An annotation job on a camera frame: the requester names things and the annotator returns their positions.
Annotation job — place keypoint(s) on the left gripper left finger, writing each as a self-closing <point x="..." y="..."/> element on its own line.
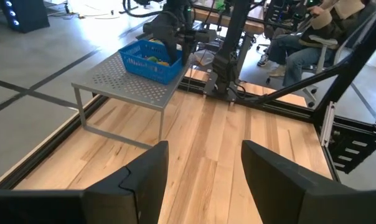
<point x="82" y="208"/>

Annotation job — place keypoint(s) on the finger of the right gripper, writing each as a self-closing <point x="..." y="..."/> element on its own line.
<point x="173" y="53"/>
<point x="187" y="54"/>

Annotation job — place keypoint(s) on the yellow orange coil wristband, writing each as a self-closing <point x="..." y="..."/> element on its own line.
<point x="163" y="63"/>
<point x="157" y="40"/>

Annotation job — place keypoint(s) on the black computer tower blue lights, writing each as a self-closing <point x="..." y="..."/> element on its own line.
<point x="29" y="15"/>

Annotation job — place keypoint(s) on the blue plastic basket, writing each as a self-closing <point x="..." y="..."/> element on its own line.
<point x="144" y="67"/>

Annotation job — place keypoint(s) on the grey plastic chair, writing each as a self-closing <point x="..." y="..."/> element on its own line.
<point x="323" y="42"/>

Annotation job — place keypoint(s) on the wooden background workbench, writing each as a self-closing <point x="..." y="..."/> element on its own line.
<point x="231" y="21"/>

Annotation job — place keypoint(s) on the person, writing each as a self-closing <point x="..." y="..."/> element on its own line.
<point x="300" y="56"/>

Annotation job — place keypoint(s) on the grey perforated metal riser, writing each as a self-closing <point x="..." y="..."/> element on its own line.
<point x="119" y="81"/>

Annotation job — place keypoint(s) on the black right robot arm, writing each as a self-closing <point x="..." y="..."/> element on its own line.
<point x="231" y="46"/>

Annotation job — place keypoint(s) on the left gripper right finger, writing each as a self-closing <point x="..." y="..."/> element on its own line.
<point x="300" y="202"/>

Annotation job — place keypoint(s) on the green coil wristband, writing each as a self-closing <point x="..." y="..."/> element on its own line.
<point x="152" y="58"/>

